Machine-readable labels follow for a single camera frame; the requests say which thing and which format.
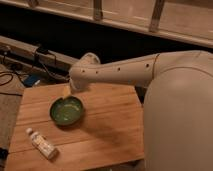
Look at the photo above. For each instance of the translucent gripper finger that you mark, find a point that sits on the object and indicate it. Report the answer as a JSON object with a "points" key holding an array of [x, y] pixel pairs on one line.
{"points": [[66, 92]]}

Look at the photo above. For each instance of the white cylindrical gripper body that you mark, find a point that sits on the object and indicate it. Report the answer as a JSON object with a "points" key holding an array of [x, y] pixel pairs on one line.
{"points": [[78, 85]]}

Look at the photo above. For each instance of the small white plastic bottle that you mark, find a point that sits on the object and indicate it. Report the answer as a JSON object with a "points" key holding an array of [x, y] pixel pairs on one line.
{"points": [[47, 149]]}

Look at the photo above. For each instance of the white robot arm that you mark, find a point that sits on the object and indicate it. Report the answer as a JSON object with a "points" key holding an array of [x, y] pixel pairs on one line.
{"points": [[178, 103]]}

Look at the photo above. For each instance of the green ceramic bowl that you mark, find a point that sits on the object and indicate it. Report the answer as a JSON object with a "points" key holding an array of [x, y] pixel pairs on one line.
{"points": [[66, 111]]}

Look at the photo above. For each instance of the blue box on floor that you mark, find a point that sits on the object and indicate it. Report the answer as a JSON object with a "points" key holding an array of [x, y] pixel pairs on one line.
{"points": [[31, 80]]}

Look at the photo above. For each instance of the wooden shelf rail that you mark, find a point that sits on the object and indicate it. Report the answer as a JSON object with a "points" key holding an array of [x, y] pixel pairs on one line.
{"points": [[188, 21]]}

